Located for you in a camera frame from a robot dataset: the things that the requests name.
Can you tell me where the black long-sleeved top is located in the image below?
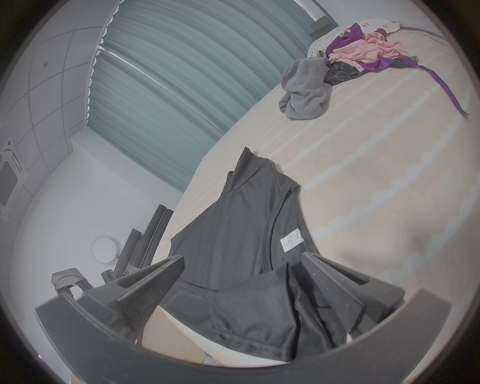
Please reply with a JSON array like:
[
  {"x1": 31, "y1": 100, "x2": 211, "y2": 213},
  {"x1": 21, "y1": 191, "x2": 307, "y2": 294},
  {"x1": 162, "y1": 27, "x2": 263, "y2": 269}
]
[{"x1": 159, "y1": 146, "x2": 370, "y2": 362}]

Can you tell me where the black chest of drawers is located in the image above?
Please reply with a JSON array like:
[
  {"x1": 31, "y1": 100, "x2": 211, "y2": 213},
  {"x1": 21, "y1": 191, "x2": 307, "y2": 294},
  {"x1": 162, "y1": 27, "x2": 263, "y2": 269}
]
[{"x1": 112, "y1": 204, "x2": 174, "y2": 278}]

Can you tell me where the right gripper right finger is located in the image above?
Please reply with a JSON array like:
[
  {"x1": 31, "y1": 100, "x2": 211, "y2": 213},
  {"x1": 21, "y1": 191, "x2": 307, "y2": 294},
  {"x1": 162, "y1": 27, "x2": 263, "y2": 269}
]
[{"x1": 301, "y1": 252, "x2": 406, "y2": 336}]

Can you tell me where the bed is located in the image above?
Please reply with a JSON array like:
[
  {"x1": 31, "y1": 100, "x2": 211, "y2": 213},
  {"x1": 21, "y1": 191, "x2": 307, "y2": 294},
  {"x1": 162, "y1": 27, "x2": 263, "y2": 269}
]
[{"x1": 140, "y1": 15, "x2": 477, "y2": 376}]

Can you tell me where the grey garment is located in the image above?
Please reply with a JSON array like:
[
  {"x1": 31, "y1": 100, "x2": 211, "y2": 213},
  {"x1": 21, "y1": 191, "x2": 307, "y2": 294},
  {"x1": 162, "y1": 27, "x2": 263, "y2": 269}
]
[{"x1": 278, "y1": 56, "x2": 334, "y2": 121}]

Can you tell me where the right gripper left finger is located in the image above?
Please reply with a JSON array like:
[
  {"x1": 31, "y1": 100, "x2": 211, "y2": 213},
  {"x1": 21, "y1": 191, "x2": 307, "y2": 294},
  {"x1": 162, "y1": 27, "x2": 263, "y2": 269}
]
[{"x1": 77, "y1": 254, "x2": 185, "y2": 340}]

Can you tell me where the white printed pillow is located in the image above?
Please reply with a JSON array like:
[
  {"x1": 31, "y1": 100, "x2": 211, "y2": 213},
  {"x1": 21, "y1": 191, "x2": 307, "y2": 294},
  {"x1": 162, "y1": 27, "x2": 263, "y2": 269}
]
[{"x1": 307, "y1": 19, "x2": 401, "y2": 59}]

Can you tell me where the grey bedside table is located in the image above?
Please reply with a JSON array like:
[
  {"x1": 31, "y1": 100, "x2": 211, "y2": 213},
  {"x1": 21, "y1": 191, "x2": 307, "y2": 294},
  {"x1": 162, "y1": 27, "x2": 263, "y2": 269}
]
[{"x1": 300, "y1": 0, "x2": 340, "y2": 38}]

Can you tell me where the blue-green curtain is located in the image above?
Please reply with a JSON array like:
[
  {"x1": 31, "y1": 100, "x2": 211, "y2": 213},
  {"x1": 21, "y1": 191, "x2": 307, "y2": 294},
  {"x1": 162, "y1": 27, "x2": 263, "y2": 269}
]
[
  {"x1": 87, "y1": 49, "x2": 226, "y2": 194},
  {"x1": 101, "y1": 0, "x2": 319, "y2": 134}
]

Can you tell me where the white air conditioner grille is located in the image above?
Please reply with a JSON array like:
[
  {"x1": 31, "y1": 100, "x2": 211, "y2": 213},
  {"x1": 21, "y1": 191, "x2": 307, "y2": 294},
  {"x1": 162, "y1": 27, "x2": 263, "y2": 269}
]
[{"x1": 0, "y1": 138, "x2": 30, "y2": 222}]

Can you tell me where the pile of clothes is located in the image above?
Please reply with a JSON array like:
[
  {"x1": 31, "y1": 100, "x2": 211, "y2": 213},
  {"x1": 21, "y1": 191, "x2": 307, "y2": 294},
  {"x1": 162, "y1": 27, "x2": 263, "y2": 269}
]
[{"x1": 323, "y1": 22, "x2": 469, "y2": 121}]

